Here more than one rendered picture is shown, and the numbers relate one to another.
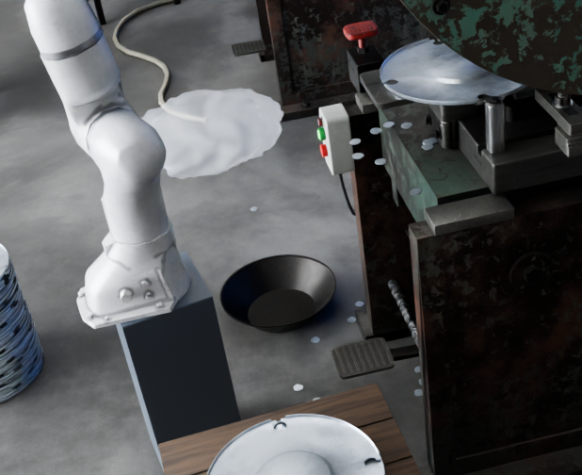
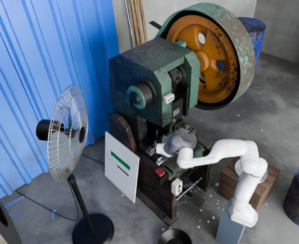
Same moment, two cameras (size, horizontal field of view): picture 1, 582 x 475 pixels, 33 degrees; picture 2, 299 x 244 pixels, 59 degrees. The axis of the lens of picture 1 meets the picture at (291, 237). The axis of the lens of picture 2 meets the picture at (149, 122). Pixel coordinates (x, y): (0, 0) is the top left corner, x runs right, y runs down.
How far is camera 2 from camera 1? 2.94 m
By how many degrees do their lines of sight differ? 89
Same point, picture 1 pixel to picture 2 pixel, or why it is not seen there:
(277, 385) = (201, 232)
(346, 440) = (237, 167)
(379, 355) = (195, 196)
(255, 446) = not seen: hidden behind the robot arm
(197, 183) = not seen: outside the picture
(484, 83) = (184, 134)
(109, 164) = not seen: hidden behind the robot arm
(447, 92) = (190, 138)
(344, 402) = (229, 173)
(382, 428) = (230, 165)
